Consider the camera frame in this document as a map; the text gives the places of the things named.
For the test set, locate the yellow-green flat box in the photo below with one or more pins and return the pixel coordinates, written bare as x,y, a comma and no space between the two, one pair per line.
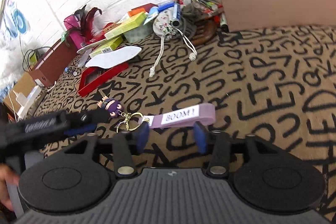
125,26

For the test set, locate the white printed drawstring pouch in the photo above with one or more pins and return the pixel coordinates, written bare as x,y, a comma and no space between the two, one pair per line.
163,28

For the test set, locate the pink bottle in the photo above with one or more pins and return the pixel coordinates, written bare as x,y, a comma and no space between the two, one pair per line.
73,33

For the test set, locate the white nail file board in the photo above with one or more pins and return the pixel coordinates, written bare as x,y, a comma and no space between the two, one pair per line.
93,45

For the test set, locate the red shallow box lid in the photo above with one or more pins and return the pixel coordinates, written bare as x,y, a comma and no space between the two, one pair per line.
94,77

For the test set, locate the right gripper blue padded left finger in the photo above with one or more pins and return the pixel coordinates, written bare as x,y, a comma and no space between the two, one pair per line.
141,136

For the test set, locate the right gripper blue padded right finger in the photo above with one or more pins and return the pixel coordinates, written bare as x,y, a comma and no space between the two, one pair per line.
200,136

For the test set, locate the yellow-green box with barcode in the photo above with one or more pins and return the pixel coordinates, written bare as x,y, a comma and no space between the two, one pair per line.
109,46

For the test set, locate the red black feather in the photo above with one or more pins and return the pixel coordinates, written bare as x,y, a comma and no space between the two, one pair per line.
86,20

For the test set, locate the cardboard box on floor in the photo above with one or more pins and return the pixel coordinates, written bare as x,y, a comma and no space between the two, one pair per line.
24,85

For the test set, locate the purple figure keychain with strap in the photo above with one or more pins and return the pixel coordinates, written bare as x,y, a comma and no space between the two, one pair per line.
185,117

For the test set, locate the orange small box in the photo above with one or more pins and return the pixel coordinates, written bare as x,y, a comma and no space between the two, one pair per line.
136,11

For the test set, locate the white shoe insole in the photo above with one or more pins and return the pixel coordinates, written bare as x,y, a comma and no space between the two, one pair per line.
114,58

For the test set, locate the brown leather box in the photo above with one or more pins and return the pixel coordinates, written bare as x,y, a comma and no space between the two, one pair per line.
52,64

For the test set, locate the blue tube with red cap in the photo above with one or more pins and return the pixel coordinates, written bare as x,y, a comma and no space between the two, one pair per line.
168,5

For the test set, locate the person's left hand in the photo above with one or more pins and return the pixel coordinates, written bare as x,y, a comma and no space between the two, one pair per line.
7,176

